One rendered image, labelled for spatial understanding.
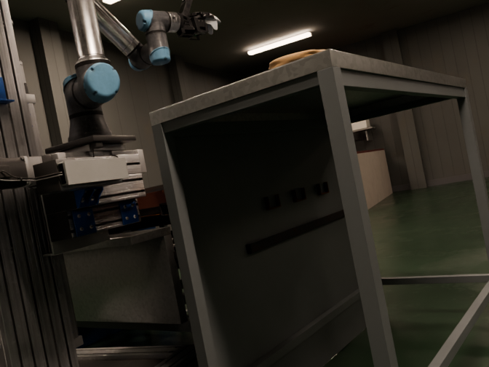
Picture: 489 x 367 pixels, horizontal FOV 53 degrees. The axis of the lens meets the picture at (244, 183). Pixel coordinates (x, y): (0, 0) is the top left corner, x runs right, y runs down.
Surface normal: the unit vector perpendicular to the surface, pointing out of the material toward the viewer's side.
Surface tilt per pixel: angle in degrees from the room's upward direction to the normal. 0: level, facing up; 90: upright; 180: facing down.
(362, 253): 90
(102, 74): 97
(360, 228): 90
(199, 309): 90
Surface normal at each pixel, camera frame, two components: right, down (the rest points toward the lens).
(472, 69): -0.43, 0.08
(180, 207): 0.78, -0.15
